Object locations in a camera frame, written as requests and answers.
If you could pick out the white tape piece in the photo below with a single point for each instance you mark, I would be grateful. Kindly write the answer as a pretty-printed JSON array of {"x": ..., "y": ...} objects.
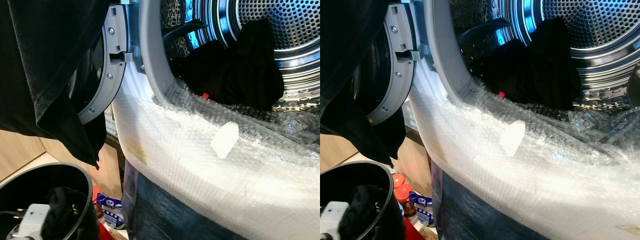
[
  {"x": 513, "y": 138},
  {"x": 225, "y": 140}
]

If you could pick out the clear bubble wrap sheet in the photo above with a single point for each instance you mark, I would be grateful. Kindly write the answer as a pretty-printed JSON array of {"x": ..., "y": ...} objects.
[
  {"x": 190, "y": 170},
  {"x": 500, "y": 185}
]

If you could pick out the perforated steel washer drum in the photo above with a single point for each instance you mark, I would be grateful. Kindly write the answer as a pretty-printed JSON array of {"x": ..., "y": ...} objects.
[
  {"x": 282, "y": 20},
  {"x": 592, "y": 20}
]

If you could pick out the large black hanging garment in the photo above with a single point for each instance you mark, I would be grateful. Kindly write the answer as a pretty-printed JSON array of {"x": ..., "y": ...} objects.
[
  {"x": 45, "y": 60},
  {"x": 345, "y": 60}
]

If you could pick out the white front-load washing machine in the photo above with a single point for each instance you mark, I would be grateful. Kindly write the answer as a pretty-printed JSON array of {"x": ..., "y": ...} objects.
[
  {"x": 150, "y": 210},
  {"x": 465, "y": 215}
]

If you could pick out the black round laundry bucket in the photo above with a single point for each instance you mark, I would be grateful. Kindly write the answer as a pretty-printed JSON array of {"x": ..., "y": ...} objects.
[
  {"x": 350, "y": 177},
  {"x": 30, "y": 180}
]

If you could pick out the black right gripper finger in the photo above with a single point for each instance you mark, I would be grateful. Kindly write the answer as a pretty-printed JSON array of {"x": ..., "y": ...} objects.
[{"x": 635, "y": 87}]

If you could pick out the grey round washer door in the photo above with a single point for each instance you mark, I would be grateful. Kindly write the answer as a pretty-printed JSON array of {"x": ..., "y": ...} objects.
[
  {"x": 114, "y": 35},
  {"x": 406, "y": 30}
]

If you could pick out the red-capped bottle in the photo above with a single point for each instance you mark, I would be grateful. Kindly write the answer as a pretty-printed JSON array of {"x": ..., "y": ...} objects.
[
  {"x": 398, "y": 180},
  {"x": 96, "y": 197},
  {"x": 404, "y": 192}
]

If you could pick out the blue and white package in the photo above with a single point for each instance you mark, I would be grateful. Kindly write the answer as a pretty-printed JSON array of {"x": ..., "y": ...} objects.
[
  {"x": 112, "y": 210},
  {"x": 424, "y": 210}
]

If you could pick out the crumpled black garment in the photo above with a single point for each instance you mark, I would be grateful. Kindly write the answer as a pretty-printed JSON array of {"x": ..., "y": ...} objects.
[
  {"x": 240, "y": 70},
  {"x": 535, "y": 70}
]

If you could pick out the red object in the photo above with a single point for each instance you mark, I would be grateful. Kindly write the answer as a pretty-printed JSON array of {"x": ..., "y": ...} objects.
[
  {"x": 103, "y": 232},
  {"x": 412, "y": 231}
]

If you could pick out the small black cloth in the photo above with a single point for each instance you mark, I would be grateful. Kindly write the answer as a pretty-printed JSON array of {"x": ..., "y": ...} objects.
[
  {"x": 362, "y": 210},
  {"x": 62, "y": 210}
]

